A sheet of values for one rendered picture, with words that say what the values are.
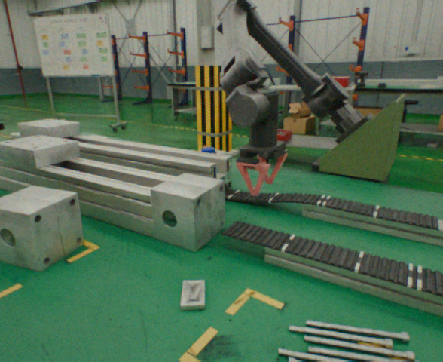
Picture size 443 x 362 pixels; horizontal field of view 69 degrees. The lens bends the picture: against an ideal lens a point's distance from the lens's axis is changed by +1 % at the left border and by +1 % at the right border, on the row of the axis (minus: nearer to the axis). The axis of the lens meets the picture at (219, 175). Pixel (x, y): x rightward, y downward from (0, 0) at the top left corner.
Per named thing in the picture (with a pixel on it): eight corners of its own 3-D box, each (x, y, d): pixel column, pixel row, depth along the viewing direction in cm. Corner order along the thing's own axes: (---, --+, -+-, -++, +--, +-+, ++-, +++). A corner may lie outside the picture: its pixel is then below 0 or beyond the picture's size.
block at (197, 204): (231, 222, 63) (231, 176, 60) (195, 252, 53) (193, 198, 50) (194, 213, 68) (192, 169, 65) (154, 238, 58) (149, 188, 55)
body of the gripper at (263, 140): (237, 157, 65) (237, 120, 63) (258, 146, 74) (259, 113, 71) (267, 161, 62) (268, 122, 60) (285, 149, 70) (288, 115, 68)
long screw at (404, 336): (406, 338, 36) (407, 330, 36) (408, 345, 35) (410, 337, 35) (306, 323, 38) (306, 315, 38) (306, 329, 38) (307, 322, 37)
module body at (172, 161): (231, 188, 81) (231, 155, 78) (210, 202, 73) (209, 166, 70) (42, 151, 120) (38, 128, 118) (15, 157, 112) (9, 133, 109)
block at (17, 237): (95, 237, 58) (87, 187, 55) (41, 272, 48) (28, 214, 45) (53, 228, 62) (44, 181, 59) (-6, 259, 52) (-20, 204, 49)
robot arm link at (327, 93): (352, 105, 102) (338, 118, 105) (331, 82, 103) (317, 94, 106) (346, 108, 94) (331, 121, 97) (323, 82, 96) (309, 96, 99)
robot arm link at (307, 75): (248, -11, 98) (227, 16, 104) (233, -13, 87) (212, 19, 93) (349, 93, 101) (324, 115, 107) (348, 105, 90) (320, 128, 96)
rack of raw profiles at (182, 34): (100, 102, 1128) (91, 32, 1059) (121, 99, 1197) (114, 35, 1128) (169, 107, 944) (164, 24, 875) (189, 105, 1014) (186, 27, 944)
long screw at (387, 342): (389, 344, 35) (390, 336, 35) (392, 351, 34) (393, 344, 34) (288, 328, 38) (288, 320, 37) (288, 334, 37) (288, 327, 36)
